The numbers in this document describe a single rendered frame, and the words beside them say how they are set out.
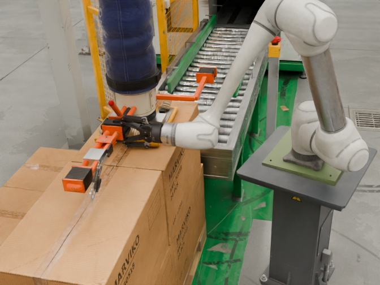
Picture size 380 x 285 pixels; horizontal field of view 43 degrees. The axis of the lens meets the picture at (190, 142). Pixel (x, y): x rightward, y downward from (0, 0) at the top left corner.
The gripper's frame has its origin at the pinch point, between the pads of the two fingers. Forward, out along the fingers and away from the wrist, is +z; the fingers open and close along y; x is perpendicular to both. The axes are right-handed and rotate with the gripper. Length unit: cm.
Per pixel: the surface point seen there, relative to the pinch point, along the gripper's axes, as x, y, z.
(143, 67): 19.8, -18.6, -8.2
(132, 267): -44, 27, -19
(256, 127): 187, 101, -40
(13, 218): 0, 54, 59
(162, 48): 192, 39, 36
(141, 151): 6.8, 13.7, -7.9
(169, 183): 0.7, 24.1, -21.1
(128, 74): 16.4, -16.8, -2.6
